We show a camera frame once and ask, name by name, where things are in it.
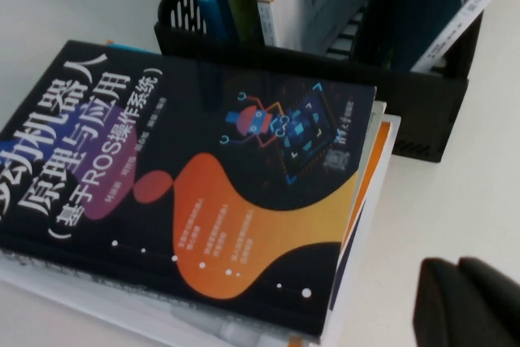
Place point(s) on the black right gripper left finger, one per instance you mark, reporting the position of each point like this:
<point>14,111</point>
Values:
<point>443,314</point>

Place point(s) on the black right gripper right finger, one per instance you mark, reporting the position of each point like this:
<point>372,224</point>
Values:
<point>499,302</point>

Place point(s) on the white car suspension book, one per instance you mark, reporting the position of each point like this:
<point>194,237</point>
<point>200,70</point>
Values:
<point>406,5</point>

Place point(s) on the orange-edged book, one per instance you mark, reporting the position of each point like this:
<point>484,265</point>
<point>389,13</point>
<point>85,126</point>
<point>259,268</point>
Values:
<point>375,160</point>

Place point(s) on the black perforated plastic book stand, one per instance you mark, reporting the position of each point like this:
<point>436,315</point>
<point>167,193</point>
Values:
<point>426,91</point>

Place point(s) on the dark mobile robot book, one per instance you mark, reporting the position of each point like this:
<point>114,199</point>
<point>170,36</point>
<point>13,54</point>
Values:
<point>183,160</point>

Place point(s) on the plain white book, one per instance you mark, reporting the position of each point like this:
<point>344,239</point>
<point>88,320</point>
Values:
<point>122,314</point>

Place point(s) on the thin white book grey spine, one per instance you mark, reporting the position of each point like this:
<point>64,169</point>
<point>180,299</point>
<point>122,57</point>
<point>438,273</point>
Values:
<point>317,5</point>

